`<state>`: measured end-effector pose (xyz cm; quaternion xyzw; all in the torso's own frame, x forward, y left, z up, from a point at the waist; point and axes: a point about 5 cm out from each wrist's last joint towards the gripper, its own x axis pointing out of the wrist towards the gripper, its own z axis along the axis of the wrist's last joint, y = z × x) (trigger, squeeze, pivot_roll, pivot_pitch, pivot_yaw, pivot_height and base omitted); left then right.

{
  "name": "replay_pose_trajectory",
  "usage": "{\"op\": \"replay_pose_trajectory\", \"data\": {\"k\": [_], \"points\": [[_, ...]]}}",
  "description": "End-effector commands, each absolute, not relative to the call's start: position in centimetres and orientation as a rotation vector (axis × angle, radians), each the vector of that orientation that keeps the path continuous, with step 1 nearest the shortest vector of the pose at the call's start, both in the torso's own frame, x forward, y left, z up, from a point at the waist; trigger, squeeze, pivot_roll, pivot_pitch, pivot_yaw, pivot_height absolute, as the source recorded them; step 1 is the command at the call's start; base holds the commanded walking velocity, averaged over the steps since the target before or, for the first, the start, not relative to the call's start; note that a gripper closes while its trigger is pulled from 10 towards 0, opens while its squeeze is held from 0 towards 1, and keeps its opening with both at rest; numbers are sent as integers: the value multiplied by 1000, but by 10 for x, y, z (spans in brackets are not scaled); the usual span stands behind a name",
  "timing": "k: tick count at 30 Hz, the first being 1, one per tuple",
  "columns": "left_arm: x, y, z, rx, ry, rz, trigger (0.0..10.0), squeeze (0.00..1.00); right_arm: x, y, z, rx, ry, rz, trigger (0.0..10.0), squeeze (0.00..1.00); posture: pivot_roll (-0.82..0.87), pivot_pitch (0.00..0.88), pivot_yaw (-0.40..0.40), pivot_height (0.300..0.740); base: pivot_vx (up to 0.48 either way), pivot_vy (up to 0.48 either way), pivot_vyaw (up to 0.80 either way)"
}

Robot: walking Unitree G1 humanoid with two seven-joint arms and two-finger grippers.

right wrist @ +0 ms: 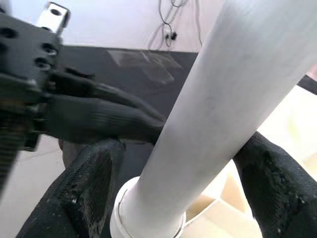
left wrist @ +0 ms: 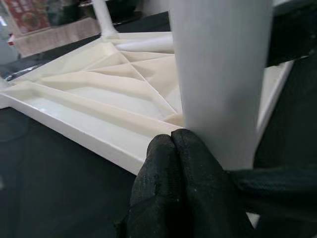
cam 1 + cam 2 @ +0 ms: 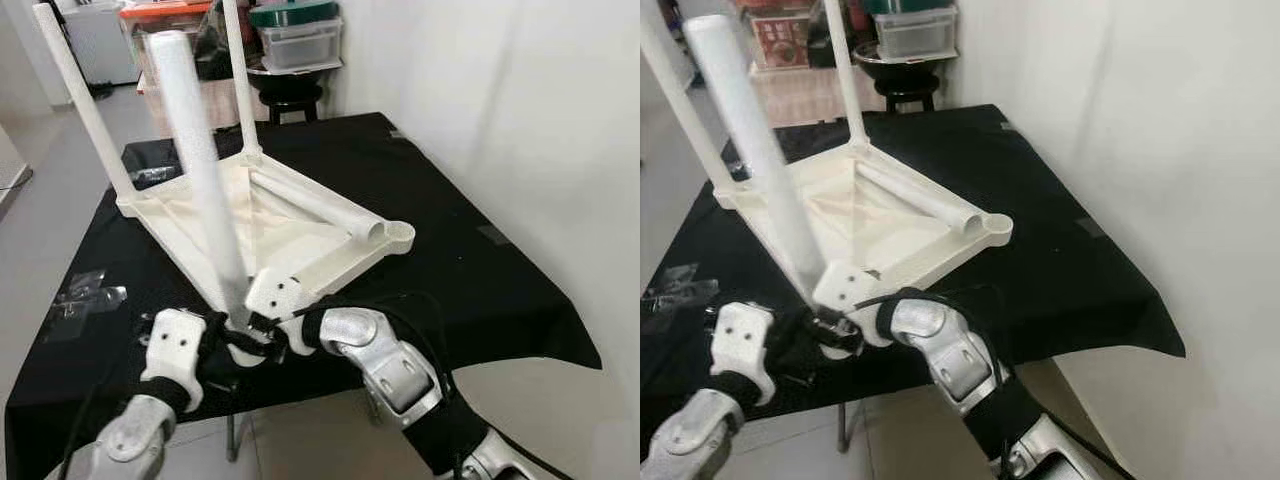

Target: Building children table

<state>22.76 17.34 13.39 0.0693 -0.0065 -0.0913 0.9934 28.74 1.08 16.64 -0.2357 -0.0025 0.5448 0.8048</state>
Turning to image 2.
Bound black tablecloth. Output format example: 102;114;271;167
0;11;317;238

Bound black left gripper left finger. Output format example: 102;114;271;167
113;133;184;238

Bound beige table cover cloth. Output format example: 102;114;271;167
9;18;104;55

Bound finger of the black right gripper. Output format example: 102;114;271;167
229;165;317;202

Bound white plastic table top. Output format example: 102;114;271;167
0;31;295;176

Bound red printed box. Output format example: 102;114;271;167
13;0;51;35

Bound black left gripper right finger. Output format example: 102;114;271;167
172;128;256;238

